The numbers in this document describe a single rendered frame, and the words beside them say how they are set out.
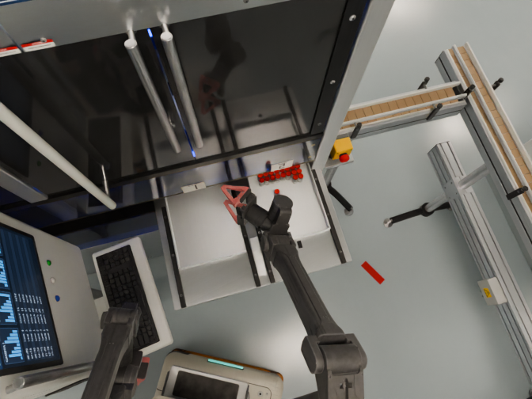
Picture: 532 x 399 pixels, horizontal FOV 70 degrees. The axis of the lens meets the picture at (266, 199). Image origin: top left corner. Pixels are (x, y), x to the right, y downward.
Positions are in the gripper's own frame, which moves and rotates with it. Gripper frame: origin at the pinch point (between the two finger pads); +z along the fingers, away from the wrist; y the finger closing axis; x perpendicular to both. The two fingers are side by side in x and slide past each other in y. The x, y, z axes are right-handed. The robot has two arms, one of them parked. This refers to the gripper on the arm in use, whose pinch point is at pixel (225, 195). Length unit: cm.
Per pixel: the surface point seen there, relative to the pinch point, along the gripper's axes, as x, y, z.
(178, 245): -13.4, 39.2, 16.4
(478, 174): 95, 50, -71
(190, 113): -0.6, -34.0, 6.2
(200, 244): -8.2, 39.2, 9.6
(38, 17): -14, -60, 20
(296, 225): 19.6, 38.3, -16.8
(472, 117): 104, 30, -54
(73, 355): -61, 23, 13
